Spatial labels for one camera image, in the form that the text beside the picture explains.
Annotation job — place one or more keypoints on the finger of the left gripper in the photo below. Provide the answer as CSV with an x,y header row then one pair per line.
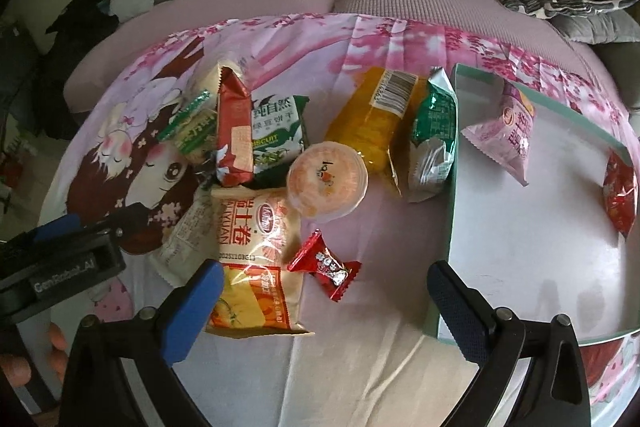
x,y
63,225
122,222

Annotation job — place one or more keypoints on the green white snack packet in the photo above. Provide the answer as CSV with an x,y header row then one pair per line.
x,y
433,138

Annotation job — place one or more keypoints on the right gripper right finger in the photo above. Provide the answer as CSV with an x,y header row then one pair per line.
x,y
554,391

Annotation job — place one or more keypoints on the white beige snack packet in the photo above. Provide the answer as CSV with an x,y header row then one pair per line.
x,y
191,242

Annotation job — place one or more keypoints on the small green striped packet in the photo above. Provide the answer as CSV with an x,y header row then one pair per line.
x,y
193,129

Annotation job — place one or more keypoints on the red candy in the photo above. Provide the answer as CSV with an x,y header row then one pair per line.
x,y
333,274

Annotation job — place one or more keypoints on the grey cushion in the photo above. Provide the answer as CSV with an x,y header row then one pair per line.
x,y
611,27

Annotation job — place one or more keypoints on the person's left hand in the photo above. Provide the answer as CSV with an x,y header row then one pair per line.
x,y
17,368

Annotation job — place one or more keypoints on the teal white cardboard box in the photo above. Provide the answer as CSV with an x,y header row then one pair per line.
x,y
547,247

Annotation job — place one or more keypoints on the black clothing on sofa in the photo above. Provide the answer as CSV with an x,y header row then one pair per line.
x,y
77,30

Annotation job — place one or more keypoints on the red snack packet in box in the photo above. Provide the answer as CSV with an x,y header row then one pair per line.
x,y
620,194

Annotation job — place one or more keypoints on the green biscuit packet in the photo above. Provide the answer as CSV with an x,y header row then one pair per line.
x,y
279,136

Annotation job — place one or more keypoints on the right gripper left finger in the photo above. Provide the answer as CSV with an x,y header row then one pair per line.
x,y
96,389

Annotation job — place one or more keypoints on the pink snack bag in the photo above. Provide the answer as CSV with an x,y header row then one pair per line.
x,y
504,136

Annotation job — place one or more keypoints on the yellow egg roll snack bag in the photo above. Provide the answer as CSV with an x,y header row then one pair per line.
x,y
257,235

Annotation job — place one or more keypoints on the pink anime printed cloth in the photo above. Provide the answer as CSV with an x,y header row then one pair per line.
x,y
352,220

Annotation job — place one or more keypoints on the red biscuit packet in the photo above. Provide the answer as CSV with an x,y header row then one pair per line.
x,y
234,154

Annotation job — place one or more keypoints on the orange translucent snack bag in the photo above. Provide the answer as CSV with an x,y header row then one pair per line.
x,y
375,121

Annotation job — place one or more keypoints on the orange jelly cup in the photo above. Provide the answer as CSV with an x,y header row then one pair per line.
x,y
327,181

